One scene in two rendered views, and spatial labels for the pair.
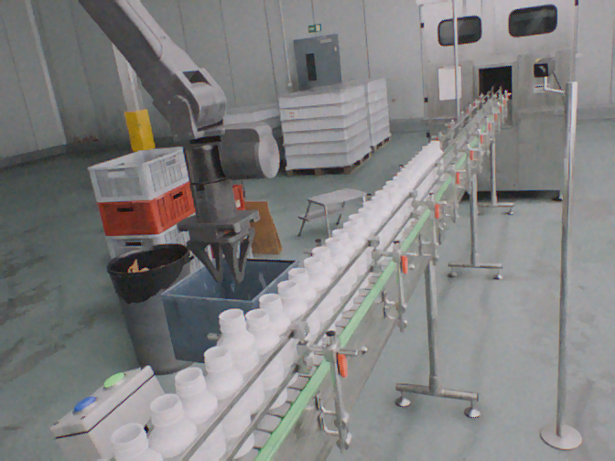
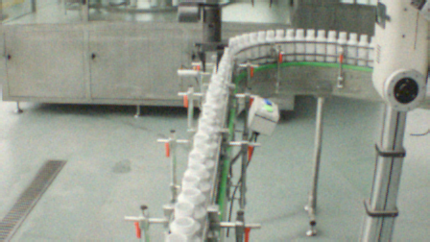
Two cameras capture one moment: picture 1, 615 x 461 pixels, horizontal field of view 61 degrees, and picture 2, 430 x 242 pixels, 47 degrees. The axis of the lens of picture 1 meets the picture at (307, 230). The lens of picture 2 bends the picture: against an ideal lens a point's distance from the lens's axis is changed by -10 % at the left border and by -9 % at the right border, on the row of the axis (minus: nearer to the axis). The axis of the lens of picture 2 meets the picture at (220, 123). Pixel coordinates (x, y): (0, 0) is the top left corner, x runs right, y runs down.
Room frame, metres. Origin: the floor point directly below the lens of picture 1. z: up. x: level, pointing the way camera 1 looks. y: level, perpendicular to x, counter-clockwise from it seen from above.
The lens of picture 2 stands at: (2.17, -0.44, 1.67)
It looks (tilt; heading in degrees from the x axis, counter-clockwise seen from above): 21 degrees down; 158
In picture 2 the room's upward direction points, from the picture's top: 1 degrees clockwise
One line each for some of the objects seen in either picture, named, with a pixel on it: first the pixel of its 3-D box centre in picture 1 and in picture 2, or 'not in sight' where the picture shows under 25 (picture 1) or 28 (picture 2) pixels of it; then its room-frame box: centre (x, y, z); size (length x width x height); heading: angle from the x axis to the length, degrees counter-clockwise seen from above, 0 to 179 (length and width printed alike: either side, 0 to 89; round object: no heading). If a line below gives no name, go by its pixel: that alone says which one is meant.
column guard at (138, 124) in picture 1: (141, 138); not in sight; (10.78, 3.10, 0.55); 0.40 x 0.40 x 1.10; 65
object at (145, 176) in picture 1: (145, 173); not in sight; (3.42, 1.00, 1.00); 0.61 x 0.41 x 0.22; 162
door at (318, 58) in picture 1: (320, 88); not in sight; (11.71, -0.66, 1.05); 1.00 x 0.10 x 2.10; 65
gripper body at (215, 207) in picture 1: (214, 204); (211, 35); (0.72, 0.12, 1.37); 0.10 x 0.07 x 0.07; 65
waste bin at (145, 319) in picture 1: (160, 309); not in sight; (2.74, 0.89, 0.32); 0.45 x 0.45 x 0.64
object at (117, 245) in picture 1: (160, 236); not in sight; (3.42, 1.00, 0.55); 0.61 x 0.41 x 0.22; 162
